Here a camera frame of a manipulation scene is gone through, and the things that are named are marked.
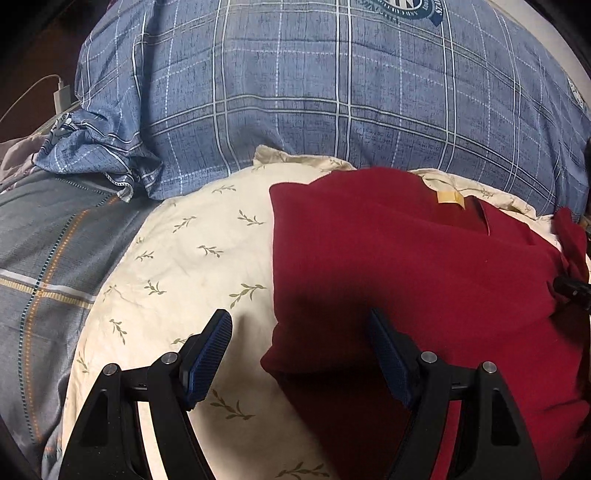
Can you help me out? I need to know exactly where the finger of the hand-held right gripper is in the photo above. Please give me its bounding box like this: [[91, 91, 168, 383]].
[[551, 272, 591, 315]]

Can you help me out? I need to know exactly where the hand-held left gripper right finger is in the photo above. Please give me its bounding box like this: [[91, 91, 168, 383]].
[[367, 308, 543, 480]]

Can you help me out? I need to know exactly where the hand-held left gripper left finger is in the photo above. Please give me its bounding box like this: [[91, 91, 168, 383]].
[[58, 308, 233, 480]]

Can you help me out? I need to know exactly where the red knit sweater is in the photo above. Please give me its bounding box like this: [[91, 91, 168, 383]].
[[260, 167, 591, 480]]

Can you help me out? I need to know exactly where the cream leaf-print blanket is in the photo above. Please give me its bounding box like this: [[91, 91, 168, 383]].
[[60, 144, 566, 480]]

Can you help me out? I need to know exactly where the grey plaid bed sheet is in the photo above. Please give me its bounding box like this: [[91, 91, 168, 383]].
[[0, 168, 153, 480]]

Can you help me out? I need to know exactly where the pinkish grey crumpled cloth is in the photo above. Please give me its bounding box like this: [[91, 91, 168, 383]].
[[0, 134, 51, 185]]

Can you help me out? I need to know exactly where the blue plaid pillow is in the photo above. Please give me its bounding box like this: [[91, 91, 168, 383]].
[[34, 0, 591, 217]]

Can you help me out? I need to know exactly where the white charger plug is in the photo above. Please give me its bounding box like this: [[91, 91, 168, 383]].
[[53, 76, 77, 114]]

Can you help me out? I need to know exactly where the white charger cable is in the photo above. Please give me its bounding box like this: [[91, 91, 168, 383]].
[[9, 75, 63, 121]]

